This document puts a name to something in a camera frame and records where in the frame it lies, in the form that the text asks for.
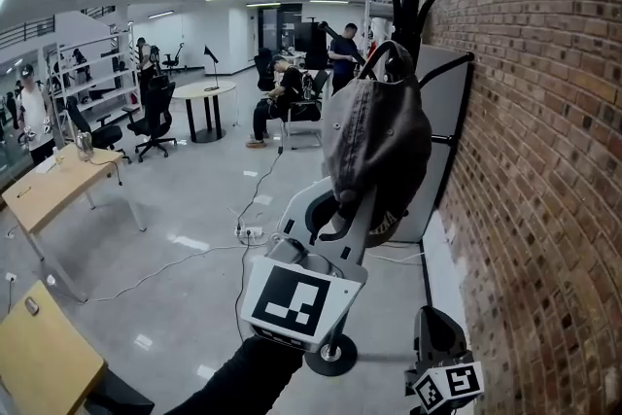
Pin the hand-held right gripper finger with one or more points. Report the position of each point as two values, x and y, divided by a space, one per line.
449 340
424 340

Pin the long light wood desk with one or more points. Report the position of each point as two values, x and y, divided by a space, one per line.
53 194

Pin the metal-framed visitor chair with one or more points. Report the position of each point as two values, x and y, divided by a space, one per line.
303 112

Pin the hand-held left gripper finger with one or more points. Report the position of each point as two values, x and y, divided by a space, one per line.
362 243
295 209

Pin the person's left forearm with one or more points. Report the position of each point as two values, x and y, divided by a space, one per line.
243 379

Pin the dark glass door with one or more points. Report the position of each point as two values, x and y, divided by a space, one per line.
274 29

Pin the glass jar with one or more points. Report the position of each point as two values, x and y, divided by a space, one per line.
84 146

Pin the black box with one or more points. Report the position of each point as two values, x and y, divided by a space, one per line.
121 396

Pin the white power strip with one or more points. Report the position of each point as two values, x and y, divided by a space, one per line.
249 232

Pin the black monitor on stand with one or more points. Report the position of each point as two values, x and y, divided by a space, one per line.
308 44

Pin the small light wood desk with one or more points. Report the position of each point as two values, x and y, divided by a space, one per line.
44 364

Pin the grey cap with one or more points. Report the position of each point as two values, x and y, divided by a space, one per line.
374 136

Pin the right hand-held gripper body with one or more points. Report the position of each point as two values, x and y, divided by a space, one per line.
447 384

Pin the white wall ledge panel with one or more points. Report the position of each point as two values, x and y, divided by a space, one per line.
442 267

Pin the black mezzanine railing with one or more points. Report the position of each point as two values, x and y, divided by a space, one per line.
34 30

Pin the black desk lamp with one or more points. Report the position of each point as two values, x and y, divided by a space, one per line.
210 53

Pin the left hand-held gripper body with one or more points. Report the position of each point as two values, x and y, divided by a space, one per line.
296 301

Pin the round white table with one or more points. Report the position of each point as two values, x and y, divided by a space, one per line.
204 88

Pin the black office chair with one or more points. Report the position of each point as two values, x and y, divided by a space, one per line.
174 58
263 68
158 107
92 131

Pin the small grey oval object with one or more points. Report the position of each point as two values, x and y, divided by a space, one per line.
31 306

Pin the white floor socket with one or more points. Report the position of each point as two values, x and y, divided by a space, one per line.
10 277

